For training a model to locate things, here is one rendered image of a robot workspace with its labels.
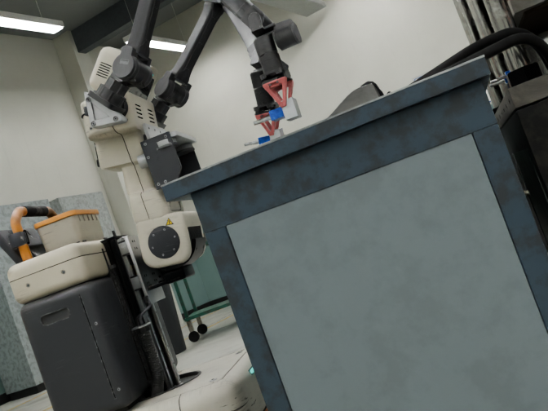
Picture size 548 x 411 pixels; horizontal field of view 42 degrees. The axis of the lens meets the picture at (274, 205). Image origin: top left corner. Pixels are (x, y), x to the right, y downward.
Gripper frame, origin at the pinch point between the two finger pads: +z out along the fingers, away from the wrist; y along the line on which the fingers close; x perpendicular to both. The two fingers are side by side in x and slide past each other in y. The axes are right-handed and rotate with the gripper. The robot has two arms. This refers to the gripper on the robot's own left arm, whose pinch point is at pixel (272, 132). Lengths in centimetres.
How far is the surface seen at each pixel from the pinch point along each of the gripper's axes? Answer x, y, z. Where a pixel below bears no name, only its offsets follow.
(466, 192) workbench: -54, -83, 17
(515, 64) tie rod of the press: -75, -7, -3
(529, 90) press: -77, -13, 5
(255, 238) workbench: -11, -83, 18
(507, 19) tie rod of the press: -75, -5, -16
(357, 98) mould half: -30.7, -18.6, -4.4
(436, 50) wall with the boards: -58, 722, -31
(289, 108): -13.7, -31.0, -6.3
